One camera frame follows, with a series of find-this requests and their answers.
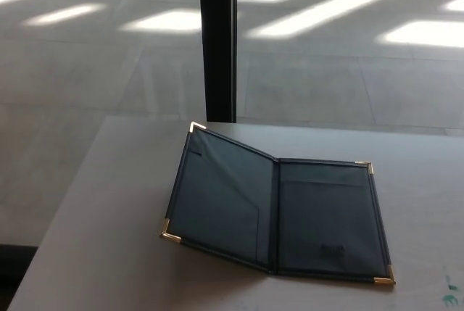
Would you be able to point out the black diary with gold corners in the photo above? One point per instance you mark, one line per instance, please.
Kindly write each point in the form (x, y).
(308, 224)

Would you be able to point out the black vertical pillar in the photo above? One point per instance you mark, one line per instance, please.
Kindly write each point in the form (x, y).
(217, 35)

